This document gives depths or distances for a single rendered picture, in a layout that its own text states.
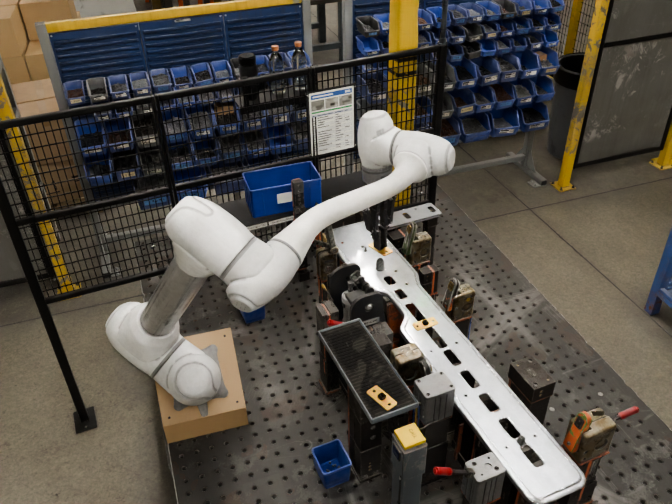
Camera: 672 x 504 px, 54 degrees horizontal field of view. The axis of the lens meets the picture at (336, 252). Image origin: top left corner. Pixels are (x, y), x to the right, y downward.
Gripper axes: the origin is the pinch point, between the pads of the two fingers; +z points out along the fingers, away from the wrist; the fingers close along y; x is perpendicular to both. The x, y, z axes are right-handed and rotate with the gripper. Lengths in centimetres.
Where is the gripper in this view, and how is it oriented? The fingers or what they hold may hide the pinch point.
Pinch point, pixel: (379, 237)
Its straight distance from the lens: 206.4
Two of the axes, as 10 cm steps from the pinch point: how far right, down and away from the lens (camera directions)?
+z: 0.7, 8.3, 5.5
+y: 8.1, -3.8, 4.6
